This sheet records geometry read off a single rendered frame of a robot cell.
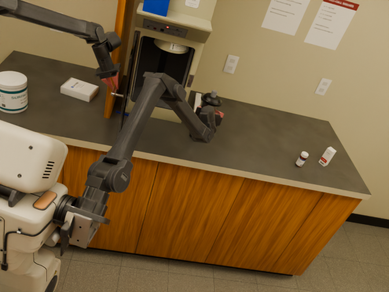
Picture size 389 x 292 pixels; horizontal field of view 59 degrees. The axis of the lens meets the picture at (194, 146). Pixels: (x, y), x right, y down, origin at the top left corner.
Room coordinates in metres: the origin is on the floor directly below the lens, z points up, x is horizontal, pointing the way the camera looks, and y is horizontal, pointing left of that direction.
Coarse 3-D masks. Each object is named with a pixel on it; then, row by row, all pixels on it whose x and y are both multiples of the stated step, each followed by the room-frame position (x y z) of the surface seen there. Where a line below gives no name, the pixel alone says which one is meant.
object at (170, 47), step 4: (156, 40) 1.59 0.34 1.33; (160, 40) 1.58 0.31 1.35; (156, 44) 1.58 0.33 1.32; (160, 44) 1.57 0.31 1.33; (164, 44) 1.56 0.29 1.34; (168, 44) 1.56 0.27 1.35; (172, 44) 1.56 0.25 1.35; (176, 44) 1.57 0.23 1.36; (160, 48) 1.55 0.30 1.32; (164, 48) 1.55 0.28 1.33; (168, 48) 1.55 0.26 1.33; (172, 48) 1.56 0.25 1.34; (176, 48) 1.57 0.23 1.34; (180, 48) 1.58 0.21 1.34; (184, 48) 1.60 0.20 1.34; (188, 48) 1.64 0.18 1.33; (172, 52) 1.55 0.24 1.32; (176, 52) 1.56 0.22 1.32; (180, 52) 1.57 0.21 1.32; (184, 52) 1.59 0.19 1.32
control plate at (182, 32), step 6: (144, 24) 1.45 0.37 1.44; (150, 24) 1.45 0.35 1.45; (156, 24) 1.44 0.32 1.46; (162, 24) 1.44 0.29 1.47; (156, 30) 1.48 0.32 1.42; (168, 30) 1.47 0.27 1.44; (174, 30) 1.47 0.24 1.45; (180, 30) 1.46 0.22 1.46; (186, 30) 1.46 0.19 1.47; (180, 36) 1.51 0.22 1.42
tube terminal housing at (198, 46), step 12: (180, 0) 1.54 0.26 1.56; (204, 0) 1.56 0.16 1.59; (180, 12) 1.54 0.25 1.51; (192, 12) 1.55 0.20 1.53; (204, 12) 1.56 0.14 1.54; (156, 36) 1.52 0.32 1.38; (168, 36) 1.53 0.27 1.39; (192, 60) 1.59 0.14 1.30; (192, 72) 1.57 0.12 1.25; (132, 84) 1.51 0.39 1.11; (156, 108) 1.54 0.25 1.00; (168, 120) 1.55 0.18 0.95; (180, 120) 1.57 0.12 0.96
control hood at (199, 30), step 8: (136, 16) 1.42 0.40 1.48; (144, 16) 1.40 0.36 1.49; (152, 16) 1.40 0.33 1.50; (160, 16) 1.41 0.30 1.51; (168, 16) 1.44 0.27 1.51; (176, 16) 1.47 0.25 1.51; (184, 16) 1.51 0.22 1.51; (192, 16) 1.54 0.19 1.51; (136, 24) 1.46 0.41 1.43; (168, 24) 1.44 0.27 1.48; (176, 24) 1.43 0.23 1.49; (184, 24) 1.43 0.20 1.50; (192, 24) 1.44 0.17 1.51; (200, 24) 1.47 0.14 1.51; (208, 24) 1.51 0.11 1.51; (160, 32) 1.50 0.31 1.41; (192, 32) 1.47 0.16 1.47; (200, 32) 1.47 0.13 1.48; (208, 32) 1.46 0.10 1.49; (192, 40) 1.53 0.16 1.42; (200, 40) 1.52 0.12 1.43
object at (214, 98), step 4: (212, 92) 1.51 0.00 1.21; (216, 92) 1.51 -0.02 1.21; (204, 96) 1.50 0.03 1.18; (208, 96) 1.50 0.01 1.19; (212, 96) 1.50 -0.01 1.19; (216, 96) 1.53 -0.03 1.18; (208, 100) 1.48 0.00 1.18; (212, 100) 1.48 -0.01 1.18; (216, 100) 1.49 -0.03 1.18; (220, 100) 1.51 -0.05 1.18
